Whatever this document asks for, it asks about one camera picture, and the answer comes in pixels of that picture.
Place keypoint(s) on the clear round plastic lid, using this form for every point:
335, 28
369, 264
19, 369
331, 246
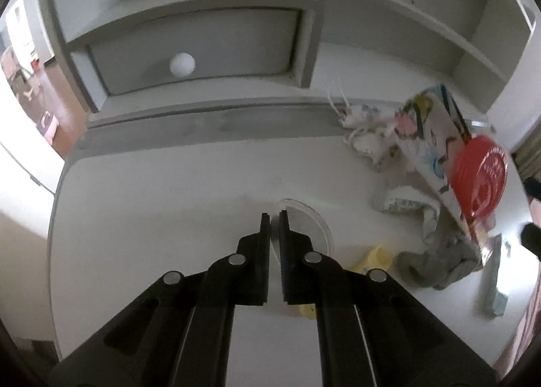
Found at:
310, 222

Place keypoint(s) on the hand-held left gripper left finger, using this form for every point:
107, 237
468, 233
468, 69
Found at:
264, 268

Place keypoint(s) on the yellow plastic cup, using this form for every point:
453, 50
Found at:
376, 258

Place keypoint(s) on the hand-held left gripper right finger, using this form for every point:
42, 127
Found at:
287, 268

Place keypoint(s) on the white drawer with round knob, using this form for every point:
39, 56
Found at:
236, 44

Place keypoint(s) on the grey cloth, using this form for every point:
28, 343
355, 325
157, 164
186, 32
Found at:
435, 264

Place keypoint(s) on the printed white face mask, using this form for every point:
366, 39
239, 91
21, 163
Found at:
365, 114

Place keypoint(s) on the red round lid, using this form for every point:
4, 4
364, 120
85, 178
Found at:
479, 175

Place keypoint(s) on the beige curtain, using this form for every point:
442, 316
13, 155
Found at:
528, 150

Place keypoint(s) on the pink box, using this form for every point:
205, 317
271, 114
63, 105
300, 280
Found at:
47, 127

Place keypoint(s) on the white cabinet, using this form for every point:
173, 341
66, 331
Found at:
25, 167

